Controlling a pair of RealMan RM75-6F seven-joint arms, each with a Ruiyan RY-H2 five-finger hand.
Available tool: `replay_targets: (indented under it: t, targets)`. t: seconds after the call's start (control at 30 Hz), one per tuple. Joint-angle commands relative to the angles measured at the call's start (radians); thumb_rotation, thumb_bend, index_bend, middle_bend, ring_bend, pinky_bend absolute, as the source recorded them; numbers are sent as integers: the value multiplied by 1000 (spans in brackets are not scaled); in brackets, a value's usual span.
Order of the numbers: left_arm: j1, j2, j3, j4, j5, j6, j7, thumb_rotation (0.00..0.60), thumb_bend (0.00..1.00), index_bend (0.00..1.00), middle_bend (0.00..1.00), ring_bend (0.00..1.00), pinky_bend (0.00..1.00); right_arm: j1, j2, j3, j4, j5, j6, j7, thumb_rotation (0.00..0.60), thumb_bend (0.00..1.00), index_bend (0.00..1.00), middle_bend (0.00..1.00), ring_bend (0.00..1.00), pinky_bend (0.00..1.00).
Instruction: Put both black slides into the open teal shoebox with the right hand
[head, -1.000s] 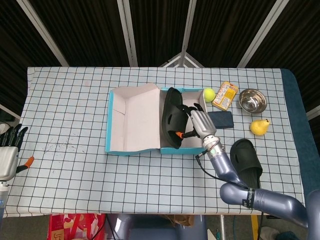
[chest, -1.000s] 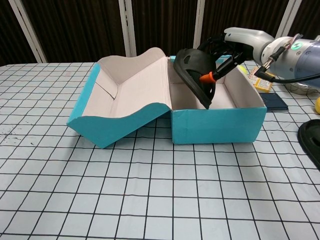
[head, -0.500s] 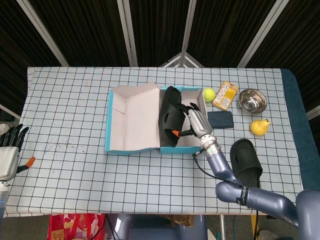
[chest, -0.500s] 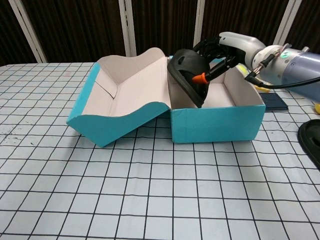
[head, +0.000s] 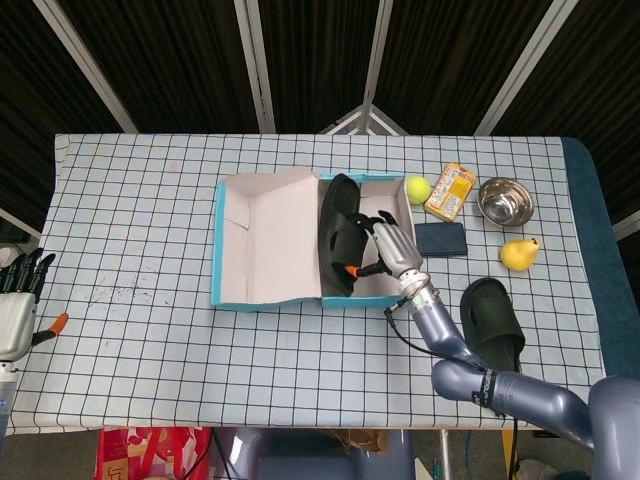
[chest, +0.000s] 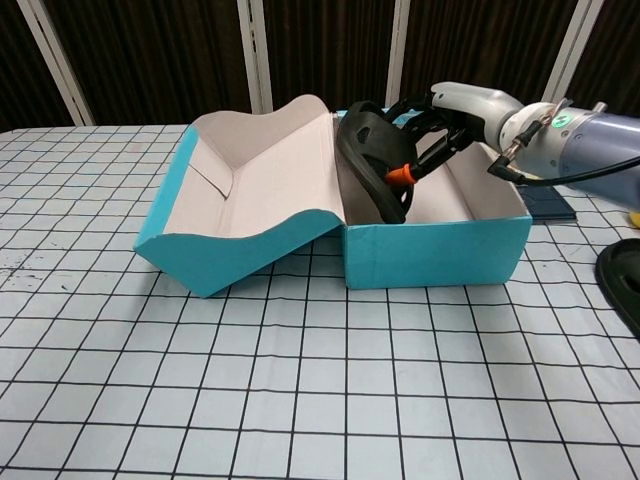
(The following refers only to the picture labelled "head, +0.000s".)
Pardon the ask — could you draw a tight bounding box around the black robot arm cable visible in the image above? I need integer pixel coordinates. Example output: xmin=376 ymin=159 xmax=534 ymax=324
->
xmin=383 ymin=298 xmax=481 ymax=371

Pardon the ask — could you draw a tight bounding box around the yellow snack packet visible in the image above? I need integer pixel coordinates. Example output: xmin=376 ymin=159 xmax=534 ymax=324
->
xmin=423 ymin=162 xmax=477 ymax=222

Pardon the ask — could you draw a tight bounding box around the black slipper with plain strap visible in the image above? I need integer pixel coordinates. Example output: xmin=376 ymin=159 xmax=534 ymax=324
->
xmin=459 ymin=278 xmax=526 ymax=374

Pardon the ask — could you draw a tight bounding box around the yellow-green tennis ball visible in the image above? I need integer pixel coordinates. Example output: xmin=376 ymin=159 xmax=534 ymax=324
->
xmin=404 ymin=174 xmax=431 ymax=205

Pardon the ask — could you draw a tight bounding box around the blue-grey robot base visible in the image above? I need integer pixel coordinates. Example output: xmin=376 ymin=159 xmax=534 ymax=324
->
xmin=209 ymin=427 xmax=416 ymax=480

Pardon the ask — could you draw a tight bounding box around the white metal screen foot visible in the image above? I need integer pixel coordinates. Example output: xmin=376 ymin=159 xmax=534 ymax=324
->
xmin=319 ymin=103 xmax=411 ymax=135

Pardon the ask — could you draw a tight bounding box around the dark pleated backdrop curtain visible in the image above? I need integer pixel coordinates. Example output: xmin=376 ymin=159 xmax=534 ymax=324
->
xmin=0 ymin=0 xmax=640 ymax=241

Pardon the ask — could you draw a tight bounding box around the stainless steel bowl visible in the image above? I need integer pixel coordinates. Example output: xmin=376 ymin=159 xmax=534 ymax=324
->
xmin=477 ymin=177 xmax=535 ymax=229

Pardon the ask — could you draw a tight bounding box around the brown paper bag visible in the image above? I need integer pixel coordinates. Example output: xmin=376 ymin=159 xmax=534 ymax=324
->
xmin=332 ymin=428 xmax=389 ymax=451

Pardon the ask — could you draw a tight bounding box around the light blue cardboard shoe box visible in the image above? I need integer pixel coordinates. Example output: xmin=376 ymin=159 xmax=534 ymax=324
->
xmin=210 ymin=167 xmax=421 ymax=314

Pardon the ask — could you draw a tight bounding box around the white metal frame bar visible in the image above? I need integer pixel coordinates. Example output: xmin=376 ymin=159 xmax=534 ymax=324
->
xmin=0 ymin=207 xmax=42 ymax=240
xmin=612 ymin=209 xmax=640 ymax=242

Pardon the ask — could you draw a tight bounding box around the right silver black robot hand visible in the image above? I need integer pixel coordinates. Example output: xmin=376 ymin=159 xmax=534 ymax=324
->
xmin=344 ymin=210 xmax=424 ymax=280

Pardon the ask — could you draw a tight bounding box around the red patterned bag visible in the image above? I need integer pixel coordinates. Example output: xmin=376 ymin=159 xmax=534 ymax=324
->
xmin=97 ymin=425 xmax=214 ymax=480

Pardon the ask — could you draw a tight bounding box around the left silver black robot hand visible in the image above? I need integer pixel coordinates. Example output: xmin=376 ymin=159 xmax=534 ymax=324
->
xmin=0 ymin=248 xmax=70 ymax=361

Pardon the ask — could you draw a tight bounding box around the yellow pear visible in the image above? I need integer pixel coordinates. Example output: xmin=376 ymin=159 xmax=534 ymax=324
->
xmin=499 ymin=236 xmax=542 ymax=273

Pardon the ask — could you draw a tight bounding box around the dark blue table pad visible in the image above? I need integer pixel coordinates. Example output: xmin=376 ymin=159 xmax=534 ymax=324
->
xmin=559 ymin=137 xmax=640 ymax=381

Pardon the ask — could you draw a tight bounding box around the metal table leg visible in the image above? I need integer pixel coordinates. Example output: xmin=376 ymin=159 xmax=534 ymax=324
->
xmin=438 ymin=429 xmax=451 ymax=480

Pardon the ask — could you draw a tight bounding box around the black slipper with slotted strap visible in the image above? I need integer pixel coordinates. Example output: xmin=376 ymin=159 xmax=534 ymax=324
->
xmin=318 ymin=173 xmax=362 ymax=297

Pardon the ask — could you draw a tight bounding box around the white black checked tablecloth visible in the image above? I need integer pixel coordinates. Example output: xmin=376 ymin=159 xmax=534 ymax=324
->
xmin=0 ymin=132 xmax=614 ymax=436

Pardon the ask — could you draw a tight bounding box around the white screen frame post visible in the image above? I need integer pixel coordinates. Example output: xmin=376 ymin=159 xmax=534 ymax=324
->
xmin=473 ymin=0 xmax=577 ymax=136
xmin=360 ymin=0 xmax=396 ymax=109
xmin=32 ymin=0 xmax=140 ymax=134
xmin=233 ymin=0 xmax=277 ymax=134

